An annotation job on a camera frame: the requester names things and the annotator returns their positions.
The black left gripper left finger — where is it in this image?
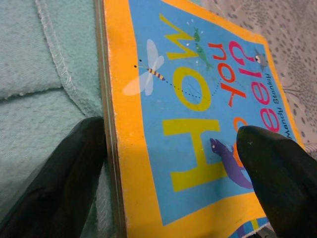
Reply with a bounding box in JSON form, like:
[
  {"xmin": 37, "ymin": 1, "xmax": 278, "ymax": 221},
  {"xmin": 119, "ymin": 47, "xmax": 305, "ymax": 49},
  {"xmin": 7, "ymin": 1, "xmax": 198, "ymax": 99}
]
[{"xmin": 0, "ymin": 116, "xmax": 106, "ymax": 238}]

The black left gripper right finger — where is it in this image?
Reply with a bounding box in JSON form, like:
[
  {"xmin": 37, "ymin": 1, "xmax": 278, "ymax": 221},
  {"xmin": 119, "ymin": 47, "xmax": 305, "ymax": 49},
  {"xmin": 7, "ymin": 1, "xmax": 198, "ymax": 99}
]
[{"xmin": 235, "ymin": 125, "xmax": 317, "ymax": 238}]

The colourful children's board book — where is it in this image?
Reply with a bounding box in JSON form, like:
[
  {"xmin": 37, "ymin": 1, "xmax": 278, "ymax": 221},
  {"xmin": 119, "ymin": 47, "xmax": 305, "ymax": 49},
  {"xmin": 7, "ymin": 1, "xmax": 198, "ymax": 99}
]
[{"xmin": 95, "ymin": 0, "xmax": 305, "ymax": 238}]

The teal patterned blanket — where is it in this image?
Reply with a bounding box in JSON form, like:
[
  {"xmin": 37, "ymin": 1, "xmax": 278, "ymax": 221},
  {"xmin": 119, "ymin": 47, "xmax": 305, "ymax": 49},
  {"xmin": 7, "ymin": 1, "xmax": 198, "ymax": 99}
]
[{"xmin": 0, "ymin": 0, "xmax": 117, "ymax": 238}]

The grey quilted mattress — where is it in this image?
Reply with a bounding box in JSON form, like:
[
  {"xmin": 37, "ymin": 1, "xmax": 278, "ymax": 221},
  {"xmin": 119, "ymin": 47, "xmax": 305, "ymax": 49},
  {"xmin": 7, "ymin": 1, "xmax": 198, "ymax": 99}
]
[{"xmin": 198, "ymin": 0, "xmax": 317, "ymax": 159}]

